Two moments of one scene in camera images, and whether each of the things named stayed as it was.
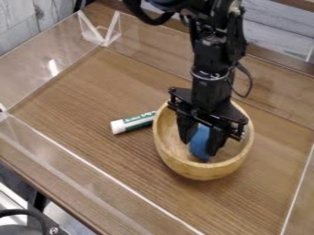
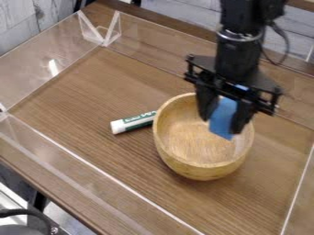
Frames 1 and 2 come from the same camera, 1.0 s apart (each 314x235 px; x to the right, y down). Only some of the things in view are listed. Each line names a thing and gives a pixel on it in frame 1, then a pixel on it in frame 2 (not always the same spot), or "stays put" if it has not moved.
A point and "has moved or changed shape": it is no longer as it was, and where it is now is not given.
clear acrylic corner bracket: [100, 35] stays put
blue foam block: [200, 142] has moved or changed shape
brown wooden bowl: [173, 153] stays put
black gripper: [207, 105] to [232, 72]
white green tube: [132, 123] stays put
